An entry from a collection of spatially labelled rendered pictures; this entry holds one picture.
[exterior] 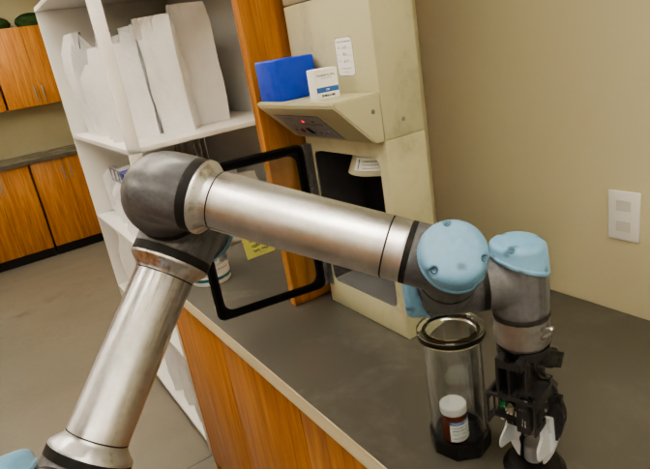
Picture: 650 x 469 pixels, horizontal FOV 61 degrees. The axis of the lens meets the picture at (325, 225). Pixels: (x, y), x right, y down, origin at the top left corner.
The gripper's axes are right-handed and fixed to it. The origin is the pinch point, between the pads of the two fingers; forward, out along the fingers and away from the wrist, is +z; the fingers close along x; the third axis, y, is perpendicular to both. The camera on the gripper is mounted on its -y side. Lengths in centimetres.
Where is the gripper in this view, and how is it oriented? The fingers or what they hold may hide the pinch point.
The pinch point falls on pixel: (533, 448)
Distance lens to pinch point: 96.9
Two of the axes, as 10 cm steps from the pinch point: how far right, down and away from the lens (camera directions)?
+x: 7.4, 1.0, -6.6
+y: -6.5, 3.4, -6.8
